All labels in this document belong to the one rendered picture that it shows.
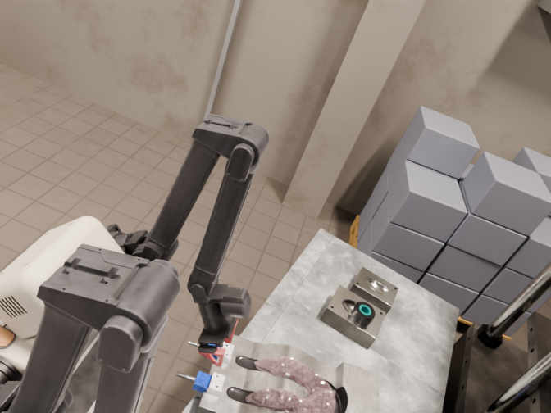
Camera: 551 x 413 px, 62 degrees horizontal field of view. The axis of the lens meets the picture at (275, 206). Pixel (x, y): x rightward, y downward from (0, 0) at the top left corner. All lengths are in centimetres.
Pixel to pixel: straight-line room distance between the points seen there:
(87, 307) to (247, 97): 318
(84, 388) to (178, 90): 298
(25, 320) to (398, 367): 126
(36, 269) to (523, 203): 246
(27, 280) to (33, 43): 365
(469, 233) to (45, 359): 251
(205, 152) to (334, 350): 100
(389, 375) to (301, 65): 236
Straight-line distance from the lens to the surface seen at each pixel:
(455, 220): 281
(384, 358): 176
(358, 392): 147
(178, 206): 96
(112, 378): 62
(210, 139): 85
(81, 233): 91
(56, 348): 63
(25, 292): 85
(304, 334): 166
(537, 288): 198
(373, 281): 193
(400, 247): 289
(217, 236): 97
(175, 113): 389
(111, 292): 51
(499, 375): 208
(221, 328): 117
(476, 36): 338
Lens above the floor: 201
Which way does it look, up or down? 35 degrees down
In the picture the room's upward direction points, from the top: 23 degrees clockwise
